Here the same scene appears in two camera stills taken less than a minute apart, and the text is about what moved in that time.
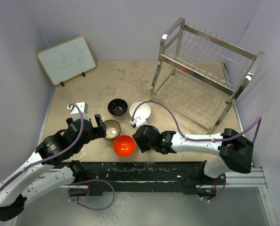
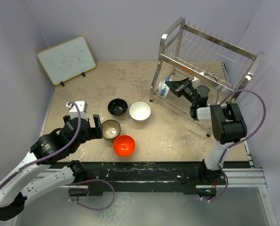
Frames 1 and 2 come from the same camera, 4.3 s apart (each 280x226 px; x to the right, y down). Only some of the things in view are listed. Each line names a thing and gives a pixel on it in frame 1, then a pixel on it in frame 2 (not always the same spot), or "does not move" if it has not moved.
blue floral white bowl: (154, 127) -> (163, 89)
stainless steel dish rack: (199, 77) does not move
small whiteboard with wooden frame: (67, 60) does not move
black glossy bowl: (117, 107) does not move
